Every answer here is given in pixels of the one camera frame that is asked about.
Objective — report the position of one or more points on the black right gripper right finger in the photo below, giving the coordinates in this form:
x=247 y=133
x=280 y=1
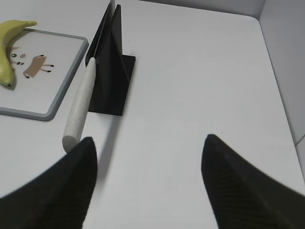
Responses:
x=244 y=197

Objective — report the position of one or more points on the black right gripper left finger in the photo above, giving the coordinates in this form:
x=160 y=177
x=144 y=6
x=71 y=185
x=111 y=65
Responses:
x=59 y=197

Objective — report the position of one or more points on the steel knife with speckled handle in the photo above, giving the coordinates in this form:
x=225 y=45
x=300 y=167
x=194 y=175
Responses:
x=79 y=109

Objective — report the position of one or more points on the white cutting board grey rim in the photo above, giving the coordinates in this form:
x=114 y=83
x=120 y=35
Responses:
x=44 y=64

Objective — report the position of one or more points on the black knife stand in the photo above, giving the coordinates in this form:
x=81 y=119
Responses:
x=113 y=68

